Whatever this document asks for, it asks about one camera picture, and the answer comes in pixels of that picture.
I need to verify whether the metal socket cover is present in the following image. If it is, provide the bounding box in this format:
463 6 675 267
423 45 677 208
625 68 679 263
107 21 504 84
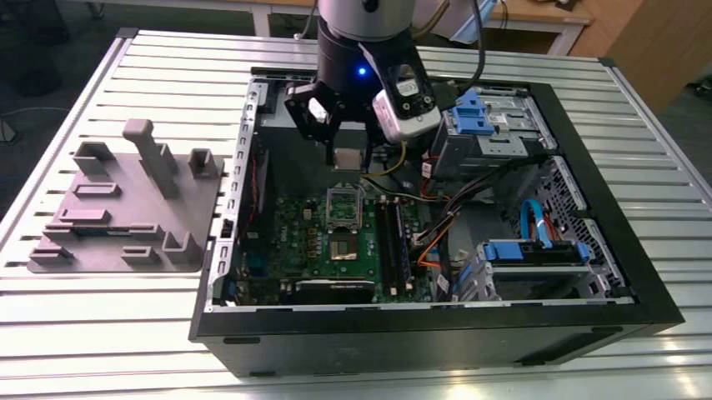
323 186 369 233

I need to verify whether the yellow wire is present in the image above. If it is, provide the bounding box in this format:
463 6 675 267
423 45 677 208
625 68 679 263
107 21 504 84
363 139 409 180

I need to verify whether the hard disk in blue carrier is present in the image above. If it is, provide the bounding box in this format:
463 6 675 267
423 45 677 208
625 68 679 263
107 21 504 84
476 238 593 268

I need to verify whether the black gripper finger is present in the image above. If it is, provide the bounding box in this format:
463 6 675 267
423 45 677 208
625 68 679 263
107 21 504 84
361 120 390 173
283 81 343 168

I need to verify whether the grey power supply unit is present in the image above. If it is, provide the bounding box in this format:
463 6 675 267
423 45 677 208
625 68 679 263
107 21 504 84
256 87 370 198

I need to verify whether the CPU socket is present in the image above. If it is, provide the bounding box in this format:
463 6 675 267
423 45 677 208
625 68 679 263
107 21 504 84
326 234 362 263

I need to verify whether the black camera cable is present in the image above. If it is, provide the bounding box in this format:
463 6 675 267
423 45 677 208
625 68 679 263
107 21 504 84
437 0 486 112

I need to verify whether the black cable bundle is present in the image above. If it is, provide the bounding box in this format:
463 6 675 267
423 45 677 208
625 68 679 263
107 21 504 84
414 152 553 243

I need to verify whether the blue RAM stick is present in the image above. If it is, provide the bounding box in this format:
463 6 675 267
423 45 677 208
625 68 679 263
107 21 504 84
69 226 136 239

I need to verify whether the grey parts rack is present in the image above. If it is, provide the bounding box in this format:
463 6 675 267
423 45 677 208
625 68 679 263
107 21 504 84
25 118 228 276

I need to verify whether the grey metal drive cage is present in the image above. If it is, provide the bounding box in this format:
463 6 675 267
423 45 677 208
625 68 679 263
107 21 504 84
430 86 558 181

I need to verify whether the silver CPU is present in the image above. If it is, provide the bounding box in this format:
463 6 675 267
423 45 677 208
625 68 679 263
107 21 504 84
331 147 366 173

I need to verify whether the grey cable with metal plug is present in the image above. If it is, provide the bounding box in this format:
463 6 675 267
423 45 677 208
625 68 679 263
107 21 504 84
293 0 323 42

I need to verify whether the green motherboard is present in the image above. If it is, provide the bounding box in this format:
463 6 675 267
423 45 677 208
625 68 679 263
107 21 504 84
220 194 435 306

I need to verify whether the blue data cable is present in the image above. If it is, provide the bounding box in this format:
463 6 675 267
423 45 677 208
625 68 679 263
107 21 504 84
518 198 558 250

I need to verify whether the wooden cabinet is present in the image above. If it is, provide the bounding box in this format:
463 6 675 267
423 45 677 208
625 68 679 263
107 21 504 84
602 0 712 116

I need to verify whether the black PC case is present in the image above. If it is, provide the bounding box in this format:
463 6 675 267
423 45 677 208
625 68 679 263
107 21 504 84
188 66 687 379

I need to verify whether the black and white wire bundle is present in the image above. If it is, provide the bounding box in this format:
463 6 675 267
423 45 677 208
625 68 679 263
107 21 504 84
359 176 447 204

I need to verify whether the black graphics card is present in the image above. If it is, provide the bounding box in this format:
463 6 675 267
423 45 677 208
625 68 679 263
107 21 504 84
276 277 375 306

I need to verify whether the grey metal disk bay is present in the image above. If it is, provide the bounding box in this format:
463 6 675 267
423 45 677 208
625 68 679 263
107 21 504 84
459 247 628 302

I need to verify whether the wooden desk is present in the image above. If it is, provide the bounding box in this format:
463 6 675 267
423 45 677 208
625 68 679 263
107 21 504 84
230 0 596 58

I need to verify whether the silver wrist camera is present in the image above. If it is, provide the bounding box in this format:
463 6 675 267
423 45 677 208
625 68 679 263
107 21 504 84
370 62 442 143

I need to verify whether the orange wire bundle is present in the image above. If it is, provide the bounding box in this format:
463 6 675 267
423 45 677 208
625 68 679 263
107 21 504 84
415 232 447 271

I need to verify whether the blue plastic drive carrier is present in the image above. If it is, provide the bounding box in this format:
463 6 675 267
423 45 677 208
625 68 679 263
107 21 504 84
450 91 498 138

